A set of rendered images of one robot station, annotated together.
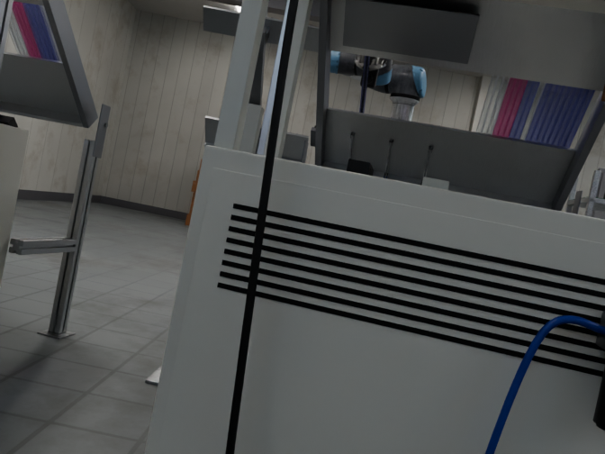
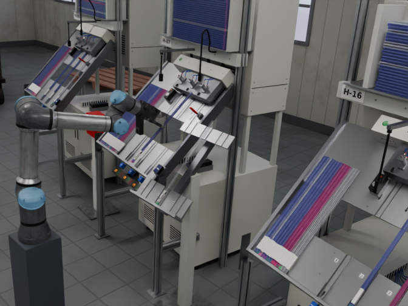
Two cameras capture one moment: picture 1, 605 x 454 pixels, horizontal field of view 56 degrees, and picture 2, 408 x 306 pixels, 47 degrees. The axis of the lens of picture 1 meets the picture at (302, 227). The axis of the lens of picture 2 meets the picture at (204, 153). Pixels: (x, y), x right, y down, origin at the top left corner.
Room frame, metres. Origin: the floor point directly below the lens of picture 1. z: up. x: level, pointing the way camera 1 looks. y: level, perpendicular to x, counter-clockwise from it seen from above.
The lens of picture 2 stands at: (3.26, 1.69, 1.79)
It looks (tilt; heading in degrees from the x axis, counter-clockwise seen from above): 21 degrees down; 222
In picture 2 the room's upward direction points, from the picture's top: 4 degrees clockwise
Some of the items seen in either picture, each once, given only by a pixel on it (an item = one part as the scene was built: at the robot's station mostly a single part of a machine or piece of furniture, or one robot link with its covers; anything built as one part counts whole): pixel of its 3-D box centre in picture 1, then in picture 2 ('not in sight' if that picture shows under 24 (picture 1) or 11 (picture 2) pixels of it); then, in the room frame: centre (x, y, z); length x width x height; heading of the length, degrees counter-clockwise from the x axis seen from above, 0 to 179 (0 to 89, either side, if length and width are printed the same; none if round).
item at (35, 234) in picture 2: not in sight; (33, 226); (2.35, -0.18, 0.60); 0.15 x 0.15 x 0.10
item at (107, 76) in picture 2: not in sight; (118, 81); (-1.19, -4.18, 0.07); 1.41 x 0.97 x 0.13; 89
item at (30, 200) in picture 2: not in sight; (31, 204); (2.35, -0.18, 0.72); 0.13 x 0.12 x 0.14; 69
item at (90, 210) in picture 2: not in sight; (97, 163); (1.40, -1.03, 0.39); 0.24 x 0.24 x 0.78; 80
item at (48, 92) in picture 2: not in sight; (91, 101); (0.99, -1.69, 0.66); 1.01 x 0.73 x 1.31; 170
